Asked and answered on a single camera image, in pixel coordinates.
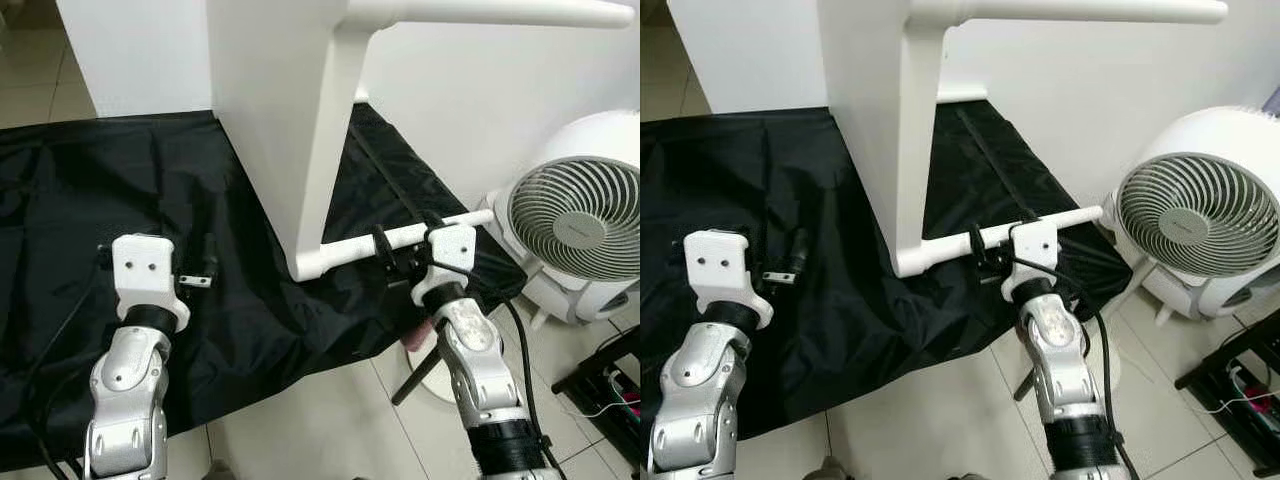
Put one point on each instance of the white plastic table top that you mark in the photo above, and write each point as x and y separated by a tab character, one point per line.
280	120
880	120

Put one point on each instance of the black tablecloth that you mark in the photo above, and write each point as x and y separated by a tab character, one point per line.
760	180
150	180

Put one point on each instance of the white round floor base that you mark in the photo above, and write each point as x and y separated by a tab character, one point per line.
442	378

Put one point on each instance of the white round litter box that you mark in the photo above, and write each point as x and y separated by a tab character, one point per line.
1190	295
570	295

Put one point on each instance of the grey robot foot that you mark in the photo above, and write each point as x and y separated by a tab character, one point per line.
215	472
830	472

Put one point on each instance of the grey blue hanging fabric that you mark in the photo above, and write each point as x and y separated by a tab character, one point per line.
1274	100

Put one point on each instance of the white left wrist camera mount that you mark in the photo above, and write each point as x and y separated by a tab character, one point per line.
145	265
725	262

